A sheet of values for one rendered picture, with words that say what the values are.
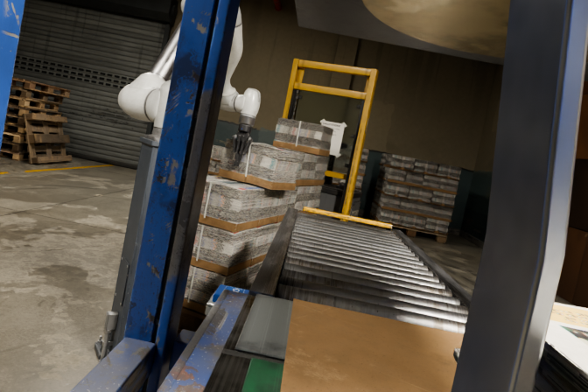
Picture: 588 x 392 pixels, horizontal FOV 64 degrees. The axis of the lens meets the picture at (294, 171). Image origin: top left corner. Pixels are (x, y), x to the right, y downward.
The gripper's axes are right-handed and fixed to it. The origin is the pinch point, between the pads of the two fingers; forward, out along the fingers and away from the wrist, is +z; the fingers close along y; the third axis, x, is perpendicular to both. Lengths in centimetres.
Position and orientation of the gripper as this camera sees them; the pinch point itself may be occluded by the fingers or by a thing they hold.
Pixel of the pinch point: (237, 160)
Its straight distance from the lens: 267.2
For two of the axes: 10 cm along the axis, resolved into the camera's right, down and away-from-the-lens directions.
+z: -2.2, 9.7, -0.2
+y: -9.2, -2.0, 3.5
